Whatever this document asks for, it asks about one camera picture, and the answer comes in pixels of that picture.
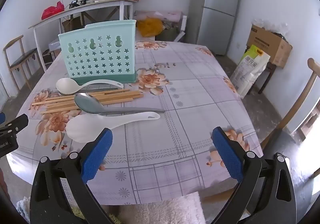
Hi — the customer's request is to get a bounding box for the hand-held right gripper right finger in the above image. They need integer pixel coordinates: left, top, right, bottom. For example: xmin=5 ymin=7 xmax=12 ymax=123
xmin=211 ymin=126 xmax=297 ymax=224

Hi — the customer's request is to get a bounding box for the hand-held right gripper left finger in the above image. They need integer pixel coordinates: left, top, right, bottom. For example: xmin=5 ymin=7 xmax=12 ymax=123
xmin=30 ymin=128 xmax=113 ymax=224

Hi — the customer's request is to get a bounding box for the white plastic rice paddle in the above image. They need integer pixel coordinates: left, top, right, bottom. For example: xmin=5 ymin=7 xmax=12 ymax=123
xmin=65 ymin=112 xmax=161 ymax=143

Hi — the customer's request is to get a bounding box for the grey metal spoon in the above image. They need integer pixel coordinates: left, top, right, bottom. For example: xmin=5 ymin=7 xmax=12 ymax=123
xmin=58 ymin=87 xmax=118 ymax=96
xmin=74 ymin=93 xmax=166 ymax=115

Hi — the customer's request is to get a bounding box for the cream plastic ladle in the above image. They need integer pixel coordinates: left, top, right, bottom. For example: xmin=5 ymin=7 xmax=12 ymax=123
xmin=55 ymin=78 xmax=123 ymax=96

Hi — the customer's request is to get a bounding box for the pile of wooden chopsticks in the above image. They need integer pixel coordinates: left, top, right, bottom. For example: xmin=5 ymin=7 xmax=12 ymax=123
xmin=31 ymin=89 xmax=144 ymax=114

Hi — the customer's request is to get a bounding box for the teal plastic utensil holder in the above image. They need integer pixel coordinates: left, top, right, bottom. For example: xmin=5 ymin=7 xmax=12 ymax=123
xmin=58 ymin=20 xmax=137 ymax=85

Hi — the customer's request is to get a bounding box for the floral plaid tablecloth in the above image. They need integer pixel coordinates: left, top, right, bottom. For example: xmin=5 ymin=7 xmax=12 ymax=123
xmin=6 ymin=40 xmax=263 ymax=206

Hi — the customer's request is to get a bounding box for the wooden chair with dark seat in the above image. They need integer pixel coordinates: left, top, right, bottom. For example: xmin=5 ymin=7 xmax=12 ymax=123
xmin=3 ymin=35 xmax=44 ymax=91

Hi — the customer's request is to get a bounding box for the white fluffy cushion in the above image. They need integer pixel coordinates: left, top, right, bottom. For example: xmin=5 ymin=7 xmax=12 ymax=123
xmin=120 ymin=191 xmax=207 ymax=224

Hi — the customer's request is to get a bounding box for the white flat box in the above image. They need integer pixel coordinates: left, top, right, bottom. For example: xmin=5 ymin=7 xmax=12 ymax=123
xmin=49 ymin=39 xmax=62 ymax=51

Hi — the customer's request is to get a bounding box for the white and green rice bag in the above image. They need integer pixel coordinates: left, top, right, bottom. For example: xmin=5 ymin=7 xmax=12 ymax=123
xmin=230 ymin=44 xmax=271 ymax=99

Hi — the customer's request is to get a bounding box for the dark wooden stool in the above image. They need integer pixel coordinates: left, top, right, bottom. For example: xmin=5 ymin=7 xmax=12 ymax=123
xmin=257 ymin=62 xmax=277 ymax=95

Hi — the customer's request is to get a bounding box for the cardboard box under side table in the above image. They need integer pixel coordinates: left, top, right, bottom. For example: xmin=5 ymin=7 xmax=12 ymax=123
xmin=62 ymin=15 xmax=84 ymax=33

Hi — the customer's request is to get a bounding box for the red cloth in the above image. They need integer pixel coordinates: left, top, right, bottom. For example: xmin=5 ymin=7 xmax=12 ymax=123
xmin=41 ymin=1 xmax=65 ymax=20

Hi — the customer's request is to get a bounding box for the brown cardboard box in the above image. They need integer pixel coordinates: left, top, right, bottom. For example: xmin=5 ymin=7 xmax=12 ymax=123
xmin=246 ymin=24 xmax=293 ymax=69

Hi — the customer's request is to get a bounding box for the light wooden chair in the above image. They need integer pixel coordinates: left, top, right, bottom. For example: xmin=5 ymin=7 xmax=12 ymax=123
xmin=260 ymin=58 xmax=320 ymax=149

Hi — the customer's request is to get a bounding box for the yellow plastic bag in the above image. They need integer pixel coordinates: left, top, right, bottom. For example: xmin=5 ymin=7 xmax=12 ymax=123
xmin=137 ymin=17 xmax=163 ymax=38

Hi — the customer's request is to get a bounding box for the silver refrigerator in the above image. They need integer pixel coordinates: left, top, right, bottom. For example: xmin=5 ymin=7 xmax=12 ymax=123
xmin=186 ymin=0 xmax=242 ymax=56

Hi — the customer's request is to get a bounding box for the white side table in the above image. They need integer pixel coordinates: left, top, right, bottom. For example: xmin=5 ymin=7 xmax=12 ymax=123
xmin=28 ymin=0 xmax=134 ymax=72

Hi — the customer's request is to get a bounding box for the pink mattress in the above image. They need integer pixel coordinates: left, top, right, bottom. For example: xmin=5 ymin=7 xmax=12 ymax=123
xmin=134 ymin=10 xmax=184 ymax=25

